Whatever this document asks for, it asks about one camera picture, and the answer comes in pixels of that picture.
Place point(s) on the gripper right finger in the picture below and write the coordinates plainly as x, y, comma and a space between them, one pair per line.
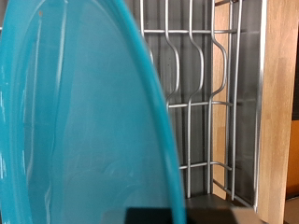
211, 216

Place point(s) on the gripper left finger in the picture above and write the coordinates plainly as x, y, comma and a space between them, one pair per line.
149, 216

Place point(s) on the blue plastic plate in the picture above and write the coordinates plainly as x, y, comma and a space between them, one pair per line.
78, 109

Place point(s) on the grey plastic drain tray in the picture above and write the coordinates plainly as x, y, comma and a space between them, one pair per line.
199, 137

